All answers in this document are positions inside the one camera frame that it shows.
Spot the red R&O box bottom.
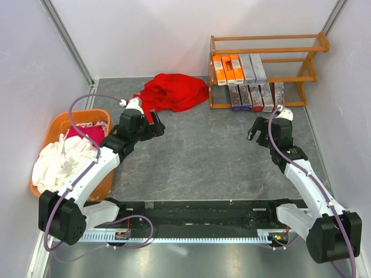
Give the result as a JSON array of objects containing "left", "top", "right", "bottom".
[{"left": 249, "top": 85, "right": 264, "bottom": 112}]

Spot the red r&o box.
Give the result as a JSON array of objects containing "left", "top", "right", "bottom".
[
  {"left": 249, "top": 85, "right": 264, "bottom": 112},
  {"left": 274, "top": 82, "right": 286, "bottom": 107},
  {"left": 259, "top": 83, "right": 274, "bottom": 112}
]

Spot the purple R&O box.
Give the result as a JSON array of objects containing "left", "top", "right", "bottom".
[
  {"left": 228, "top": 85, "right": 242, "bottom": 111},
  {"left": 238, "top": 85, "right": 253, "bottom": 111}
]

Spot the silver toothpaste box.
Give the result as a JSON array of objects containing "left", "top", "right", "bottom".
[
  {"left": 239, "top": 54, "right": 256, "bottom": 85},
  {"left": 250, "top": 53, "right": 267, "bottom": 85}
]

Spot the orange toothpaste box top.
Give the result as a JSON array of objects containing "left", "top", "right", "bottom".
[{"left": 230, "top": 55, "right": 245, "bottom": 85}]

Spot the orange toothpaste box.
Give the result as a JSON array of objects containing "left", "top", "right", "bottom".
[
  {"left": 213, "top": 54, "right": 227, "bottom": 86},
  {"left": 230, "top": 55, "right": 245, "bottom": 85}
]

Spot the orange toothpaste box windowed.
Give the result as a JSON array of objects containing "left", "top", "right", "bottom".
[{"left": 221, "top": 55, "right": 236, "bottom": 85}]

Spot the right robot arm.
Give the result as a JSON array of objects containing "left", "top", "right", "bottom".
[{"left": 247, "top": 116, "right": 362, "bottom": 264}]

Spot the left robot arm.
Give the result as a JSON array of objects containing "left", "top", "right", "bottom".
[{"left": 38, "top": 108, "right": 165, "bottom": 246}]

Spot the wooden two-tier shelf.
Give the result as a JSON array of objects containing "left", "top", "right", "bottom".
[{"left": 208, "top": 32, "right": 330, "bottom": 109}]

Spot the red cloth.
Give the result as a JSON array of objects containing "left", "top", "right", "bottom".
[{"left": 133, "top": 74, "right": 208, "bottom": 116}]

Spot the magenta cloth in basket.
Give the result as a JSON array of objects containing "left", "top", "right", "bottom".
[{"left": 65, "top": 125, "right": 105, "bottom": 145}]

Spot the orange plastic basket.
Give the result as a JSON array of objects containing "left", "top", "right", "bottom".
[{"left": 41, "top": 109, "right": 114, "bottom": 201}]

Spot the white cloth in basket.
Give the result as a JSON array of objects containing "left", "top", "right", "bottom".
[{"left": 31, "top": 133, "right": 96, "bottom": 193}]

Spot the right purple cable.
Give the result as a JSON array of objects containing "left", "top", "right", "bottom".
[{"left": 257, "top": 107, "right": 357, "bottom": 278}]

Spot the purple cable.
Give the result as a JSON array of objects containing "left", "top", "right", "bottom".
[
  {"left": 257, "top": 107, "right": 357, "bottom": 278},
  {"left": 43, "top": 93, "right": 154, "bottom": 264}
]

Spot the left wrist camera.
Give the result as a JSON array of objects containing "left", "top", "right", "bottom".
[{"left": 119, "top": 97, "right": 144, "bottom": 116}]

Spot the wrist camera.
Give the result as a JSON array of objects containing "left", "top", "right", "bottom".
[
  {"left": 275, "top": 105, "right": 293, "bottom": 121},
  {"left": 119, "top": 97, "right": 144, "bottom": 116}
]

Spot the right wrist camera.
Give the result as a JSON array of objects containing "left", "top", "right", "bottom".
[{"left": 275, "top": 105, "right": 293, "bottom": 121}]

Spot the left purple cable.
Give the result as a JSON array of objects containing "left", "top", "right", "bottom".
[{"left": 43, "top": 93, "right": 154, "bottom": 264}]

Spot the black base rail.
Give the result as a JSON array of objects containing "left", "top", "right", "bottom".
[{"left": 86, "top": 198, "right": 311, "bottom": 238}]

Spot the grey cable duct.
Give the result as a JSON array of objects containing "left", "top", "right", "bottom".
[{"left": 78, "top": 228, "right": 288, "bottom": 244}]

